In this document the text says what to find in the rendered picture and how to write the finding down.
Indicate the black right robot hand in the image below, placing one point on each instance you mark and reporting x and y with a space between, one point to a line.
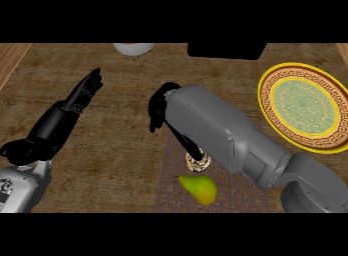
158 110

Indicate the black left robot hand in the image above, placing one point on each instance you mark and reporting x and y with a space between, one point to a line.
53 125

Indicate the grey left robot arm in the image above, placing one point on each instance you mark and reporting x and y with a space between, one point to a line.
8 190

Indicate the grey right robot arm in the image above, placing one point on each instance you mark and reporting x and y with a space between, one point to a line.
236 136

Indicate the brown patterned cupcake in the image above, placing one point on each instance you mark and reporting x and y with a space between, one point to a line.
197 163

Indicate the brown patterned placemat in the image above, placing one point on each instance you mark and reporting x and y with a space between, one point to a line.
230 195

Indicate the yellow rimmed patterned plate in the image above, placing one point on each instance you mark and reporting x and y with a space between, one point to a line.
307 107

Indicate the white round bowl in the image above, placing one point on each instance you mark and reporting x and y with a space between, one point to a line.
132 48

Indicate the black box appliance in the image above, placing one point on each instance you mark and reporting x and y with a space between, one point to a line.
227 50

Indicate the green yellow pear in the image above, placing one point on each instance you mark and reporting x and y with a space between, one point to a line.
200 189

